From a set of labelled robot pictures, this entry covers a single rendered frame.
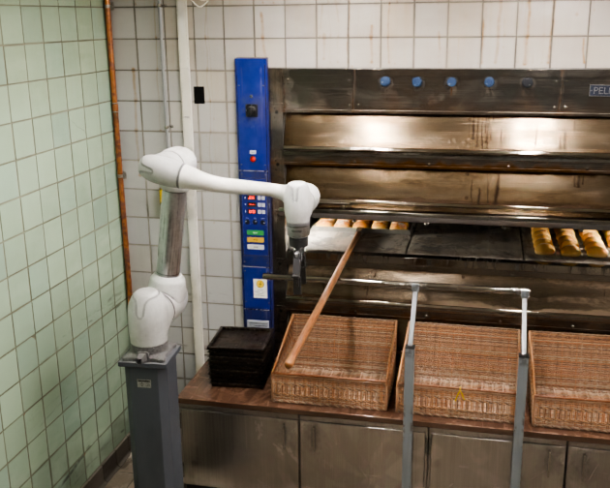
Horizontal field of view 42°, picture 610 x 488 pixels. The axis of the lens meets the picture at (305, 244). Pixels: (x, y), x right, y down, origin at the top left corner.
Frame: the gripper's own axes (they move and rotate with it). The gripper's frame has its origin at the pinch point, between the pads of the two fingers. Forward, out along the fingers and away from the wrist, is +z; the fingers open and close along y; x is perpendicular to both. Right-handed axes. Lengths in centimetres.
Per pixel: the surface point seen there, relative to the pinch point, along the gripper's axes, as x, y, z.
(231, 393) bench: -43, -54, 73
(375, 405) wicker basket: 27, -44, 71
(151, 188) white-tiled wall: -93, -102, -20
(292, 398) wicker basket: -12, -47, 71
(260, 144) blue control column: -32, -93, -43
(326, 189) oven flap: 0, -93, -21
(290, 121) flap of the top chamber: -17, -97, -54
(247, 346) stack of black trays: -37, -65, 53
